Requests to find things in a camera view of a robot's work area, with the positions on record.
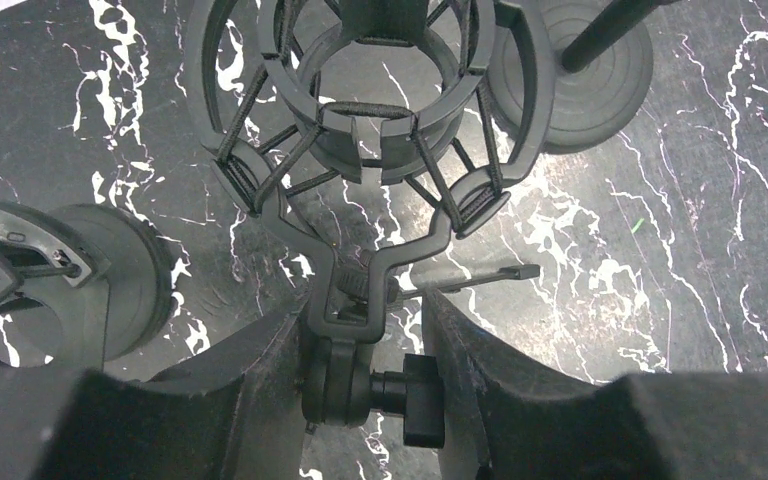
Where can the tripod shock mount stand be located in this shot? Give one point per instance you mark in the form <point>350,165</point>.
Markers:
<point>461,154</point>

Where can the round base shock mount stand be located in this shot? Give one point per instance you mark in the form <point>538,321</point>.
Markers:
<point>104,273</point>

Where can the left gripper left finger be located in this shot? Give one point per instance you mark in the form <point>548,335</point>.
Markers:
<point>230,412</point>

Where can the round base clip stand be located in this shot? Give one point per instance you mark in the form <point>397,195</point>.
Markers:
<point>603,59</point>

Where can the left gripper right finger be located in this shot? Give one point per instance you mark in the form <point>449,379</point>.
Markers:
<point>510,417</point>

